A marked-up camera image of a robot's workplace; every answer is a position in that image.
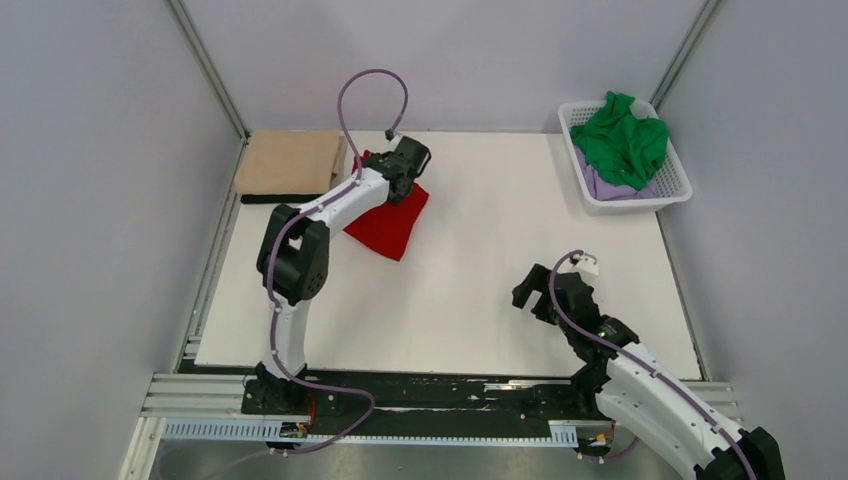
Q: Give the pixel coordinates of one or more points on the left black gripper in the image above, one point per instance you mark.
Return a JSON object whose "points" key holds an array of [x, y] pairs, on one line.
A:
{"points": [[377, 155]]}

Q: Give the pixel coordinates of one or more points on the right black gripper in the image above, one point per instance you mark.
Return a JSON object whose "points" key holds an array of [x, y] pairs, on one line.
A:
{"points": [[534, 282]]}

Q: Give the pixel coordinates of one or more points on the red t shirt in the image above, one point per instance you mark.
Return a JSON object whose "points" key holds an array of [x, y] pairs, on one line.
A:
{"points": [[386, 229]]}

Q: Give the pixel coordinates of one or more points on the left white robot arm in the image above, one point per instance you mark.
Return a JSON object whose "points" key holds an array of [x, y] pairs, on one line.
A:
{"points": [[294, 259]]}

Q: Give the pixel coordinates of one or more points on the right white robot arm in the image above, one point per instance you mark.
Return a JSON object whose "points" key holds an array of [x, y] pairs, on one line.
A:
{"points": [[624, 382]]}

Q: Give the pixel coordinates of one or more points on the folded beige t shirt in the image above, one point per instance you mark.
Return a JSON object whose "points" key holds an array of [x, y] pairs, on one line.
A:
{"points": [[291, 162]]}

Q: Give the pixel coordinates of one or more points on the green t shirt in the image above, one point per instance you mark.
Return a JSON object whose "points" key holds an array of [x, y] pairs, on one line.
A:
{"points": [[624, 150]]}

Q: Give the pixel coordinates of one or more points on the folded black t shirt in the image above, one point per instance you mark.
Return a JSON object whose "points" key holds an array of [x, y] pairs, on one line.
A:
{"points": [[259, 199]]}

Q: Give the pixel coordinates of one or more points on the white plastic basket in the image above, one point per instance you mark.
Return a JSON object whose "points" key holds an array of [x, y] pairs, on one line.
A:
{"points": [[669, 186]]}

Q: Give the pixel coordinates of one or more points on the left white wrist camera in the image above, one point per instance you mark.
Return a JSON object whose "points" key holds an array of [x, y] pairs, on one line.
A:
{"points": [[393, 139]]}

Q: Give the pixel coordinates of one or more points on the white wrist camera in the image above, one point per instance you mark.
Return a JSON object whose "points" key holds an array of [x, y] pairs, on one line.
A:
{"points": [[586, 266], [393, 139]]}

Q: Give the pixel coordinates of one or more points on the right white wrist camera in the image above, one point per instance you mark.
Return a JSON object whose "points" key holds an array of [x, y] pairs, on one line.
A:
{"points": [[586, 266]]}

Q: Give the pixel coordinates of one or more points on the white slotted cable duct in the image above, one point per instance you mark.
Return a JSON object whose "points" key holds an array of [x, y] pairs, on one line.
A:
{"points": [[554, 435]]}

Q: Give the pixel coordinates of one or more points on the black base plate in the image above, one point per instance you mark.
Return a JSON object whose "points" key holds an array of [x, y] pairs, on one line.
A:
{"points": [[328, 409]]}

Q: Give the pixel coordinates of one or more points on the left aluminium frame post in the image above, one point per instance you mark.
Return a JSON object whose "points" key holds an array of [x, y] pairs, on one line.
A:
{"points": [[191, 35]]}

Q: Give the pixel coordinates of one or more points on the aluminium frame post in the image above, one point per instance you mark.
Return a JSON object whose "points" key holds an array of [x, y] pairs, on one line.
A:
{"points": [[191, 35], [698, 28]]}

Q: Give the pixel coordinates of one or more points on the right aluminium frame post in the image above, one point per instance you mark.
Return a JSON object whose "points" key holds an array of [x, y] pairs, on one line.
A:
{"points": [[698, 28]]}

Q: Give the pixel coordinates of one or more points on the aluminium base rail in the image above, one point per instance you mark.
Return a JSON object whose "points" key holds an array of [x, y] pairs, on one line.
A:
{"points": [[229, 396]]}

